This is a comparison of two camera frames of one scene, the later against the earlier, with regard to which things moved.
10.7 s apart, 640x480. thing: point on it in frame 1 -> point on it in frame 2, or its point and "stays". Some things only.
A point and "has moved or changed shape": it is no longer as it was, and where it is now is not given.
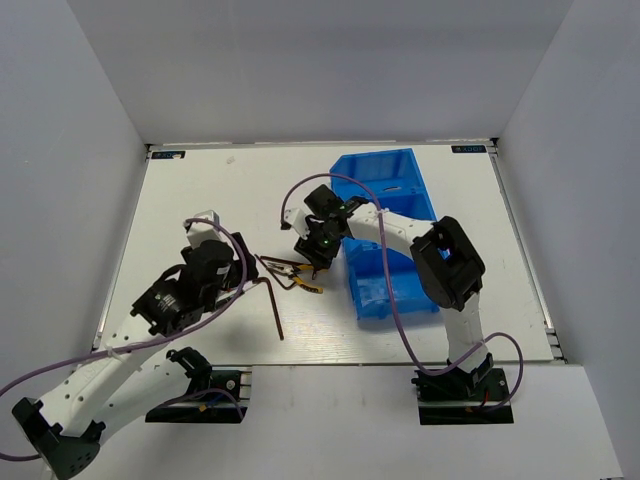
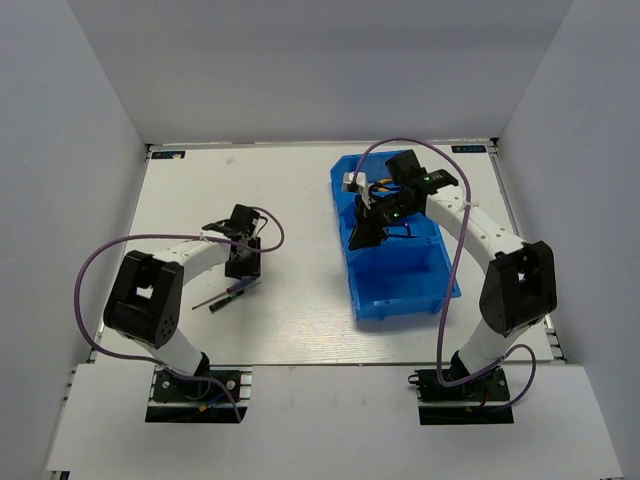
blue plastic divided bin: (391, 180) stays
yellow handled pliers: (289, 270) -> (383, 182)
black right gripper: (311, 251) -> (369, 231)
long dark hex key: (277, 320) has moved or changed shape
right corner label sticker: (468, 149) stays
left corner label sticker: (168, 155) stays
